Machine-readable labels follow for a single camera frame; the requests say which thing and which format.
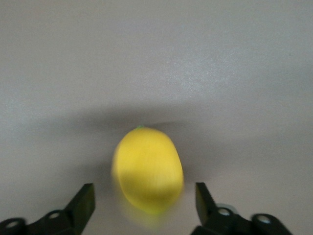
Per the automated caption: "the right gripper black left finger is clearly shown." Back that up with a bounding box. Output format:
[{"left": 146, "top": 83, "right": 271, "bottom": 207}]
[{"left": 0, "top": 183, "right": 95, "bottom": 235}]

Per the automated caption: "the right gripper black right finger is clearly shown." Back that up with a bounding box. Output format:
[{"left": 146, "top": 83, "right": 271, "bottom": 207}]
[{"left": 190, "top": 182, "right": 293, "bottom": 235}]

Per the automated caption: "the yellow lemon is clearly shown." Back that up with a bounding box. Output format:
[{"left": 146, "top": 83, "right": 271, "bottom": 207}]
[{"left": 111, "top": 125, "right": 184, "bottom": 216}]

